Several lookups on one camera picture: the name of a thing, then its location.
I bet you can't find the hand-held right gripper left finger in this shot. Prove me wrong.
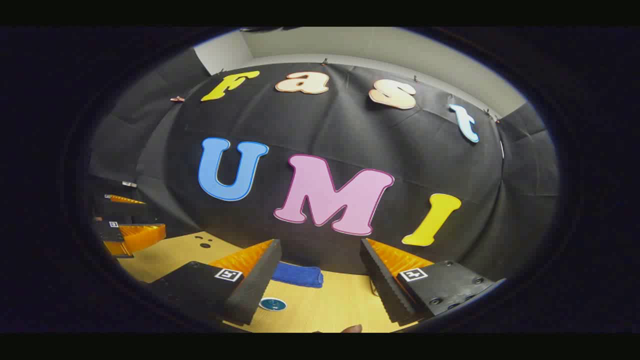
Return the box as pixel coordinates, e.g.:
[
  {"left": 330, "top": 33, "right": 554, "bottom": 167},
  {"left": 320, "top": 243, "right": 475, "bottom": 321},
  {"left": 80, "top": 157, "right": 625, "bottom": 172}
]
[{"left": 150, "top": 238, "right": 283, "bottom": 326}]

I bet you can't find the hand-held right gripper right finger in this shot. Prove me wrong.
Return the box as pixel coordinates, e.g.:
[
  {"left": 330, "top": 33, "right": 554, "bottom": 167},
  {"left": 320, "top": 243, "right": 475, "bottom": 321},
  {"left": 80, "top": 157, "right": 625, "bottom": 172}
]
[{"left": 359, "top": 237, "right": 506, "bottom": 326}]

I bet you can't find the blue folded towel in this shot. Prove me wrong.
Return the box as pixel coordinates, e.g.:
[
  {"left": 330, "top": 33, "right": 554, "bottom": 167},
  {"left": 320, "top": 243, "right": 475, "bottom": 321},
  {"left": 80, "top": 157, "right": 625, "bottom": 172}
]
[{"left": 272, "top": 261, "right": 325, "bottom": 289}]

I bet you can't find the black backdrop cloth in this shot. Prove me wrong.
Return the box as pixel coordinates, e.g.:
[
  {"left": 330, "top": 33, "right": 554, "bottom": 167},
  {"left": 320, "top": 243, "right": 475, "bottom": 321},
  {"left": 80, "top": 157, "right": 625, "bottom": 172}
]
[{"left": 87, "top": 47, "right": 561, "bottom": 282}]

